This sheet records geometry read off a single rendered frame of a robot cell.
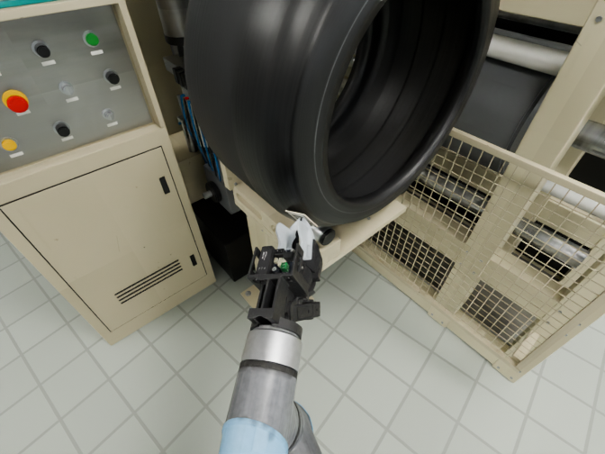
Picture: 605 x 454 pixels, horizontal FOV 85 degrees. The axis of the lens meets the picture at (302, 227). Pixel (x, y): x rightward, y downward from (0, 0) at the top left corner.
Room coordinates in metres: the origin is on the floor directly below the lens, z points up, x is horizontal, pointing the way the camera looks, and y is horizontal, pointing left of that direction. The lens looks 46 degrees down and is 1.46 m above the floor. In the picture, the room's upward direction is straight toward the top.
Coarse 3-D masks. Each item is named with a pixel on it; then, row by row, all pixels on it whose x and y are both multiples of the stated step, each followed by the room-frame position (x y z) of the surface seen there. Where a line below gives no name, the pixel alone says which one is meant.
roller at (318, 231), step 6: (312, 228) 0.52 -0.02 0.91; (318, 228) 0.51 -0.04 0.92; (324, 228) 0.51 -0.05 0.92; (330, 228) 0.52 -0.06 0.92; (318, 234) 0.50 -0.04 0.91; (324, 234) 0.50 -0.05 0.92; (330, 234) 0.50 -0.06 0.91; (318, 240) 0.50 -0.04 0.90; (324, 240) 0.49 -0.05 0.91; (330, 240) 0.50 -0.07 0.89
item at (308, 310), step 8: (296, 304) 0.25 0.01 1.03; (304, 304) 0.26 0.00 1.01; (312, 304) 0.28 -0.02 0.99; (320, 304) 0.29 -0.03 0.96; (296, 312) 0.24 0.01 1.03; (304, 312) 0.25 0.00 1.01; (312, 312) 0.27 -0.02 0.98; (320, 312) 0.28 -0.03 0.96; (296, 320) 0.23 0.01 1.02; (304, 320) 0.27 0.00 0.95
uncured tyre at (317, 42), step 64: (192, 0) 0.59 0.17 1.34; (256, 0) 0.47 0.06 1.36; (320, 0) 0.44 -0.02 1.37; (384, 0) 0.48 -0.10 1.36; (448, 0) 0.83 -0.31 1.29; (192, 64) 0.54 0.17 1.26; (256, 64) 0.43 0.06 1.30; (320, 64) 0.42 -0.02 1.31; (384, 64) 0.93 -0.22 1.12; (448, 64) 0.81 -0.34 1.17; (256, 128) 0.41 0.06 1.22; (320, 128) 0.42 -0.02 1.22; (384, 128) 0.83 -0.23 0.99; (448, 128) 0.68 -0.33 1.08; (256, 192) 0.48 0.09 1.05; (320, 192) 0.43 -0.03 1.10; (384, 192) 0.56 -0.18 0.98
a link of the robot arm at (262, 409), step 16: (240, 368) 0.15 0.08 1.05; (256, 368) 0.15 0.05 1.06; (272, 368) 0.15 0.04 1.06; (288, 368) 0.15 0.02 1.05; (240, 384) 0.13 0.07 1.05; (256, 384) 0.13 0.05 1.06; (272, 384) 0.13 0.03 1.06; (288, 384) 0.14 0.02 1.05; (240, 400) 0.12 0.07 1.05; (256, 400) 0.12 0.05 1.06; (272, 400) 0.12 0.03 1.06; (288, 400) 0.12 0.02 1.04; (240, 416) 0.10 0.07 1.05; (256, 416) 0.10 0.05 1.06; (272, 416) 0.10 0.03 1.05; (288, 416) 0.11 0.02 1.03; (224, 432) 0.09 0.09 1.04; (240, 432) 0.09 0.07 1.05; (256, 432) 0.08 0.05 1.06; (272, 432) 0.09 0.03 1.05; (288, 432) 0.09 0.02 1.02; (224, 448) 0.07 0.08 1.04; (240, 448) 0.07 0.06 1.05; (256, 448) 0.07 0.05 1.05; (272, 448) 0.07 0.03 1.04; (288, 448) 0.08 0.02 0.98
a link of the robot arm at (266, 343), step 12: (252, 336) 0.19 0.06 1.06; (264, 336) 0.19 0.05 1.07; (276, 336) 0.19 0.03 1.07; (288, 336) 0.19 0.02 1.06; (252, 348) 0.17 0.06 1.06; (264, 348) 0.17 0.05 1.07; (276, 348) 0.17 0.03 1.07; (288, 348) 0.17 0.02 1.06; (300, 348) 0.18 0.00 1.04; (264, 360) 0.18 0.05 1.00; (276, 360) 0.16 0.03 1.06; (288, 360) 0.16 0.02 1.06
